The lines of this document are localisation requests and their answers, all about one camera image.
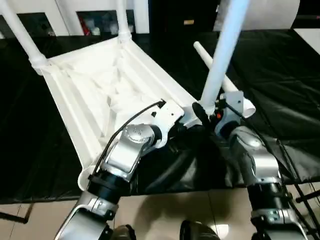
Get white plastic table leg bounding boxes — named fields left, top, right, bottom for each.
left=198, top=0, right=251, bottom=113
left=0, top=0, right=48, bottom=76
left=116, top=0, right=133, bottom=45
left=193, top=41, right=257, bottom=118

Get white plastic table top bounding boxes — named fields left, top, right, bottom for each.
left=31, top=33, right=208, bottom=193

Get black table mat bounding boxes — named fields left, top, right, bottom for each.
left=0, top=28, right=320, bottom=205

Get black cabinet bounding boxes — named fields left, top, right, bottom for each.
left=148, top=0, right=221, bottom=33

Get grey cushion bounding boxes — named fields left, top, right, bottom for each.
left=212, top=0, right=301, bottom=32

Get dark left robot foot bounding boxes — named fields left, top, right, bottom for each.
left=111, top=224, right=137, bottom=240

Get white flat board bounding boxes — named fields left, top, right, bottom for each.
left=292, top=27, right=320, bottom=56

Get black metal stand bar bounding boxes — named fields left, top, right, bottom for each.
left=295, top=191, right=320, bottom=203

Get black low furniture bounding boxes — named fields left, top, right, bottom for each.
left=294, top=14, right=320, bottom=30

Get white glass-door cabinet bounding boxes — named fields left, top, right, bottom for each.
left=0, top=0, right=151, bottom=38

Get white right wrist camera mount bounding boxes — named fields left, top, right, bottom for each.
left=214, top=90, right=245, bottom=137

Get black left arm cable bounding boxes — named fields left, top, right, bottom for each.
left=86, top=98, right=167, bottom=191

